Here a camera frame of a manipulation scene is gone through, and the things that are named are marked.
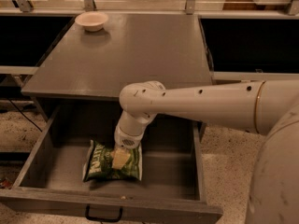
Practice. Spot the grey cabinet counter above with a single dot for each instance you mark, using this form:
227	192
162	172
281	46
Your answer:
85	72

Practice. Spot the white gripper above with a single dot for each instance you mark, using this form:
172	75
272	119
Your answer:
125	139

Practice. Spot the grey open top drawer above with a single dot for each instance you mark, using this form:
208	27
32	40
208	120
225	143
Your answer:
69	171

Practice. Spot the black drawer handle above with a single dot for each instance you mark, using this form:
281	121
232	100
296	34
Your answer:
105	214

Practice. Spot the green jalapeno chip bag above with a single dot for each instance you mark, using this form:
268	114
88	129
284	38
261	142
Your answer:
99	164

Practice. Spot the metal railing frame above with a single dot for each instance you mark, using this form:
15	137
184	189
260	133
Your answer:
202	8

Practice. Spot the beige ceramic bowl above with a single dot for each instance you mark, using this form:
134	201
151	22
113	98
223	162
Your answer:
91	21

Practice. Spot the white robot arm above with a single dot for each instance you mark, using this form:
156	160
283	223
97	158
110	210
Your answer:
269	108

